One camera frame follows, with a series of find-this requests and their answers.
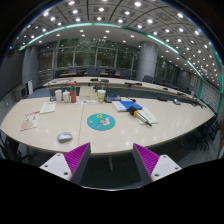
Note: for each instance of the white booklet under tool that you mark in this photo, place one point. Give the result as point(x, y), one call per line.
point(147, 114)

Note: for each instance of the red orange bottle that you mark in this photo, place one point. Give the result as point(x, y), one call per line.
point(73, 92)

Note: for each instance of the blue notebook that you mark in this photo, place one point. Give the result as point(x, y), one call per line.
point(128, 104)

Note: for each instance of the white paper cup left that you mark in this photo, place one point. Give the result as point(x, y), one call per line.
point(58, 94)

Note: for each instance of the round teal mouse pad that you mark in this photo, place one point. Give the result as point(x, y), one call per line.
point(101, 121)

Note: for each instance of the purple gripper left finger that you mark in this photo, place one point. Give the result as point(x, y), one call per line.
point(71, 165)

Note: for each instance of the grey round pillar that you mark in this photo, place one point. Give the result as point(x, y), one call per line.
point(147, 60)

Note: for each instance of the pale green paper sheet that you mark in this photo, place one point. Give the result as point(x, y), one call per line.
point(48, 107)

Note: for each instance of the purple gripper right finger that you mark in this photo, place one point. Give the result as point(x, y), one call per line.
point(152, 166)

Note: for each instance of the black office chair right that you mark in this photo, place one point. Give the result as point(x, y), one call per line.
point(208, 132)

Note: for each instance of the red white printed pamphlet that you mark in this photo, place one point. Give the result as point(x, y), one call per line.
point(30, 120)

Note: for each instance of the black yellow handled tool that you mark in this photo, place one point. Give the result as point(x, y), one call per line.
point(135, 113)

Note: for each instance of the white cup green label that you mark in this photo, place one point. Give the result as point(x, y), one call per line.
point(101, 95)

